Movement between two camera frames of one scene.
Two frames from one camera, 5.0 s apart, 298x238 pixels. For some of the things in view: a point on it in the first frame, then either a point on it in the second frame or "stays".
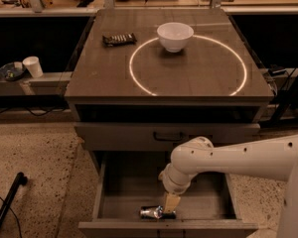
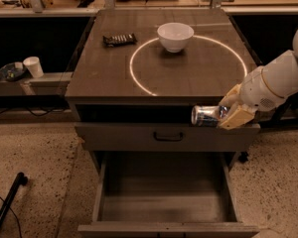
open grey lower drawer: x=121 y=182 stays
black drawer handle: x=168 y=139 stays
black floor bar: x=20 y=180 stays
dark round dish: x=8 y=72 stays
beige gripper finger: x=171 y=202 to x=232 y=96
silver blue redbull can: x=155 y=212 to x=208 y=115
